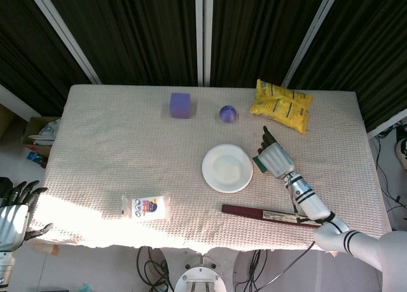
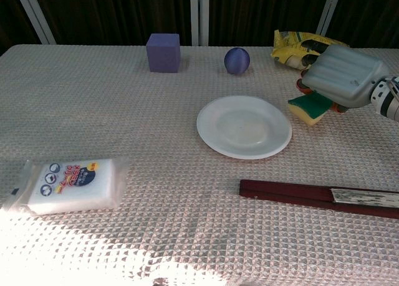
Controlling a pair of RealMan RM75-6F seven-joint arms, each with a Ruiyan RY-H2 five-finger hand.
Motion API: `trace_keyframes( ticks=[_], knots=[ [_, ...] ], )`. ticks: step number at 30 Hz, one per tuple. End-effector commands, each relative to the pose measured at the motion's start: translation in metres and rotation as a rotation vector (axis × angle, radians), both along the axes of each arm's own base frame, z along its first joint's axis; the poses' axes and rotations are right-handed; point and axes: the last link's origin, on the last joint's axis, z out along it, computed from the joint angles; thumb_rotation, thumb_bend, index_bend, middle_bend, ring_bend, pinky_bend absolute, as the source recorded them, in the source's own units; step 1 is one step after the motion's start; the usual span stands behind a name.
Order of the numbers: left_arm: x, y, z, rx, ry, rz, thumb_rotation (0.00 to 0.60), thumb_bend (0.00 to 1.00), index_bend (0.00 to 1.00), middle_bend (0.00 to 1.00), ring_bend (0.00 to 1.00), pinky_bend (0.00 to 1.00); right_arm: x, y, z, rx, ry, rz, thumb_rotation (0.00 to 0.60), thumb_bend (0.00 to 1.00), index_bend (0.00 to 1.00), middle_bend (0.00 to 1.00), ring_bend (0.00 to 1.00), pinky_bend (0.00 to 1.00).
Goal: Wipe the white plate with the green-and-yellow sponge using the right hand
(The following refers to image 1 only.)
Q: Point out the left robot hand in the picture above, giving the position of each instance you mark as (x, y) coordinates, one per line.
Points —
(12, 222)

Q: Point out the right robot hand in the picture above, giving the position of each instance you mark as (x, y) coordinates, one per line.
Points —
(277, 160)

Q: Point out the green yellow sponge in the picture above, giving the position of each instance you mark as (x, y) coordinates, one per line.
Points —
(261, 165)

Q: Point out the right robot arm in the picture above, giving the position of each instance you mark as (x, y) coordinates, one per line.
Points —
(311, 204)

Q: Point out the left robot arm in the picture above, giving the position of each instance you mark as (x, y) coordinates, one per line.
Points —
(4, 266)

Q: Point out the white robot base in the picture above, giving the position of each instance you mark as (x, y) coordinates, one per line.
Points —
(198, 273)

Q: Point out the white round plate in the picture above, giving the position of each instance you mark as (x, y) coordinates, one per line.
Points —
(227, 168)

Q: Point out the yellow snack bag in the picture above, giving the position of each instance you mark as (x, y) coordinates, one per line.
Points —
(283, 107)

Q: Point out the dark red long box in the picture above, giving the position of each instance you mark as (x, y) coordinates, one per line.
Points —
(248, 212)

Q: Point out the purple ball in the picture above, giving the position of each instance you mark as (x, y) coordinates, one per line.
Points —
(228, 114)

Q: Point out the blue packet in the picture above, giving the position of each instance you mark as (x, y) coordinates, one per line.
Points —
(35, 157)

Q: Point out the cardboard box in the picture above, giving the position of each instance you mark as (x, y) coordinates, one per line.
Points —
(38, 129)

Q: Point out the teal plastic item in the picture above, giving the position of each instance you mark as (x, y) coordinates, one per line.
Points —
(84, 287)

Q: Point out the purple cube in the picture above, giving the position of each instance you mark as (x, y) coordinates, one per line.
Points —
(180, 106)

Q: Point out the white and black device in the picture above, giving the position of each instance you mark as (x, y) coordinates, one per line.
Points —
(402, 149)

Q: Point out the black pleated curtain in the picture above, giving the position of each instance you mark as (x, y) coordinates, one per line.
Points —
(260, 34)
(365, 50)
(28, 50)
(133, 34)

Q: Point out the white snack packet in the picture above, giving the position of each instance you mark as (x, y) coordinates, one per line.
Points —
(146, 207)

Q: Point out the white waffle tablecloth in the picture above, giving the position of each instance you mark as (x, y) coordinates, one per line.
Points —
(127, 145)

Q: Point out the white frame post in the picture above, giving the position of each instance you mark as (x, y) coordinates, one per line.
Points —
(203, 34)
(311, 34)
(63, 34)

